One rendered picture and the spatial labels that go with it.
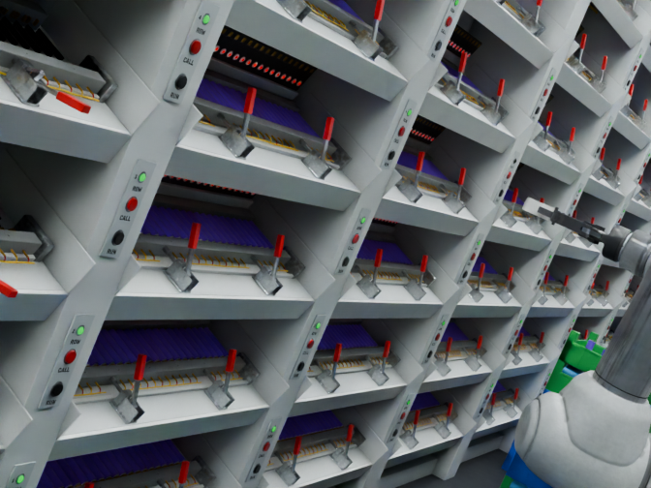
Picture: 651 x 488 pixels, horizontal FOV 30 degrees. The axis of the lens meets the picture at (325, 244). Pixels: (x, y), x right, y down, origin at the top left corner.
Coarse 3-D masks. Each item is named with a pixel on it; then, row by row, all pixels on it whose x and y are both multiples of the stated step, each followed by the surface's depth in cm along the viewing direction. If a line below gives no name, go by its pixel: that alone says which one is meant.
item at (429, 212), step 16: (416, 144) 260; (432, 160) 270; (448, 160) 269; (400, 176) 208; (448, 176) 268; (400, 192) 225; (432, 192) 250; (464, 192) 265; (480, 192) 265; (384, 208) 215; (400, 208) 221; (416, 208) 227; (432, 208) 236; (448, 208) 249; (464, 208) 264; (480, 208) 265; (416, 224) 235; (432, 224) 242; (448, 224) 250; (464, 224) 258
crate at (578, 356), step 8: (576, 336) 299; (592, 336) 315; (568, 344) 299; (576, 344) 298; (584, 344) 314; (568, 352) 299; (576, 352) 298; (584, 352) 297; (592, 352) 296; (600, 352) 315; (568, 360) 299; (576, 360) 298; (584, 360) 297; (592, 360) 296; (576, 368) 298; (584, 368) 297; (592, 368) 296; (648, 400) 289
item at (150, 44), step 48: (48, 0) 142; (96, 0) 140; (144, 0) 137; (192, 0) 136; (144, 48) 137; (192, 96) 144; (0, 144) 144; (144, 144) 140; (48, 192) 141; (96, 192) 138; (96, 240) 139; (96, 288) 144; (0, 336) 143; (48, 336) 140; (96, 336) 148; (48, 432) 148; (0, 480) 143
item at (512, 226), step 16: (512, 192) 329; (528, 192) 332; (512, 208) 290; (496, 224) 280; (512, 224) 291; (528, 224) 315; (544, 224) 330; (496, 240) 288; (512, 240) 299; (528, 240) 310; (544, 240) 324
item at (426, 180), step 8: (400, 168) 229; (408, 168) 235; (408, 176) 235; (424, 176) 242; (432, 176) 249; (424, 184) 244; (432, 184) 249; (440, 184) 252; (448, 184) 256; (456, 184) 265; (456, 192) 264
